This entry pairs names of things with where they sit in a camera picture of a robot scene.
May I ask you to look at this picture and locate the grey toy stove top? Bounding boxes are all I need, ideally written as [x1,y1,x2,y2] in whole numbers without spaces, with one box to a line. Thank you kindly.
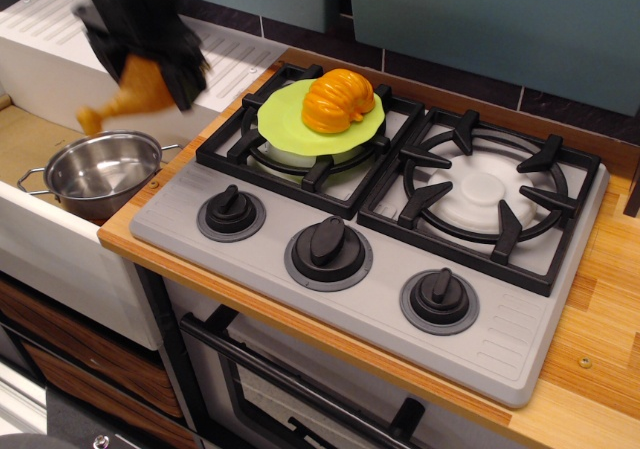
[130,158,580,407]

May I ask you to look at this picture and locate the orange toy pumpkin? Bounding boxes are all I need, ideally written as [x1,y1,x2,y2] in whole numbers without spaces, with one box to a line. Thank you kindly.
[301,69,376,134]

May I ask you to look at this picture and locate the wooden drawer fronts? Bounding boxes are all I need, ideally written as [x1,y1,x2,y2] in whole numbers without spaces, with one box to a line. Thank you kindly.
[1,274,198,448]

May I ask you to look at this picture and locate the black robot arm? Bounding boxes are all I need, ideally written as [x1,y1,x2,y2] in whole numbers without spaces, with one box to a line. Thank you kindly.
[74,0,207,111]

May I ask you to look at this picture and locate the toy oven door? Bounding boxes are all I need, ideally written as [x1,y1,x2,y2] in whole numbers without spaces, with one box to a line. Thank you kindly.
[179,305,517,448]

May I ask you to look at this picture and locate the black right stove knob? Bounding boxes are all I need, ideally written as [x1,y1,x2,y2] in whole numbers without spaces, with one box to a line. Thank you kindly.
[400,268,480,336]

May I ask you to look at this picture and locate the black middle stove knob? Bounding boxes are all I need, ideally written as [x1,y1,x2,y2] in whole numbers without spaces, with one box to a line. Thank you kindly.
[284,216,373,292]

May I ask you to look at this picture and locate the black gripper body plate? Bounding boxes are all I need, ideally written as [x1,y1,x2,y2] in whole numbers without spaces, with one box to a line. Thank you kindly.
[73,1,205,63]

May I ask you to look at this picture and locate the toy chicken drumstick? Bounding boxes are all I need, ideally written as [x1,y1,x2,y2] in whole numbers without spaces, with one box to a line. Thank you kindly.
[76,54,175,136]

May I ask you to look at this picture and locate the small steel pot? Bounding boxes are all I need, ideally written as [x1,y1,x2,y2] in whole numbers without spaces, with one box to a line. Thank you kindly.
[17,130,182,221]

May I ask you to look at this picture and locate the black burner grate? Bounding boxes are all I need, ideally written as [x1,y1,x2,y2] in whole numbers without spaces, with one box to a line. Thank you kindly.
[358,109,609,297]
[196,63,425,219]

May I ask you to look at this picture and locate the black left stove knob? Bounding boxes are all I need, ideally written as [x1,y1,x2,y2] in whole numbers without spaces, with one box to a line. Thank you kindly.
[197,184,266,243]

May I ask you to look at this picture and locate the black stove knob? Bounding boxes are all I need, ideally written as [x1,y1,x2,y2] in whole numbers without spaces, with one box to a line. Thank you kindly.
[197,184,266,243]
[284,216,373,292]
[400,268,480,336]

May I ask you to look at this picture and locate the light green plate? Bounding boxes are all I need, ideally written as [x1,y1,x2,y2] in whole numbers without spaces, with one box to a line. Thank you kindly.
[257,79,385,156]

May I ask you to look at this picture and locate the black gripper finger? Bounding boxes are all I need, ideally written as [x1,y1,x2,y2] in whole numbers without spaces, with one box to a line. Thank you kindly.
[159,57,208,112]
[86,31,130,82]

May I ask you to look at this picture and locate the black right burner grate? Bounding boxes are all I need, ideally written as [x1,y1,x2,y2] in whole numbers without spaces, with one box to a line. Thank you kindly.
[358,109,609,297]

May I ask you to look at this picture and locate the black left burner grate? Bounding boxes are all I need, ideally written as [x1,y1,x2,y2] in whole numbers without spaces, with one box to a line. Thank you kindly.
[196,63,425,219]

